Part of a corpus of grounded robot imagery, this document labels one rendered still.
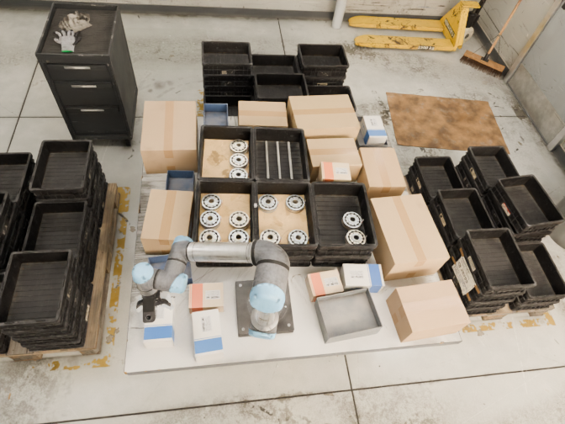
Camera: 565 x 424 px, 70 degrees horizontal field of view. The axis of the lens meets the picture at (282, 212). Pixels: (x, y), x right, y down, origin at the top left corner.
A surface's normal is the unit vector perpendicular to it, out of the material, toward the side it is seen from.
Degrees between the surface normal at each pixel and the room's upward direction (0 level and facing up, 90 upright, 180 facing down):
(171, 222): 0
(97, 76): 90
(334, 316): 0
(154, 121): 0
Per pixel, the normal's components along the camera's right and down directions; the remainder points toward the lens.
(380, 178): 0.11, -0.56
